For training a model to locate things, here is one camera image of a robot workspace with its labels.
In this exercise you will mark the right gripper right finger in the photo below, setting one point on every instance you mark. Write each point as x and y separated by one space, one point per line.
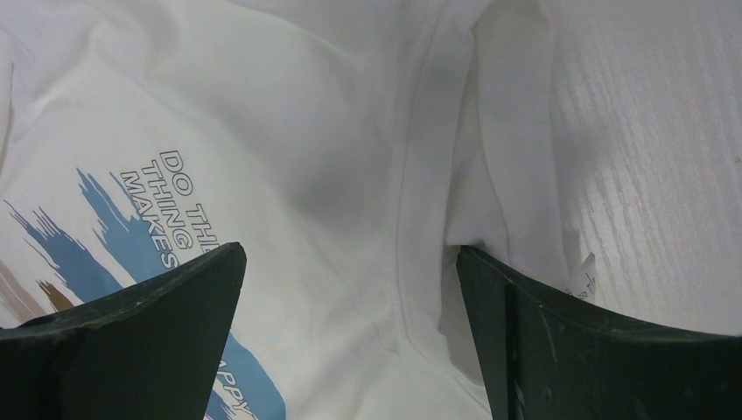
545 354

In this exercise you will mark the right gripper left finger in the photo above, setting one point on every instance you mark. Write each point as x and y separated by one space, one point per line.
149 351

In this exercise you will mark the white printed t shirt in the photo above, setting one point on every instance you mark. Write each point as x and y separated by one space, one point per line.
351 148

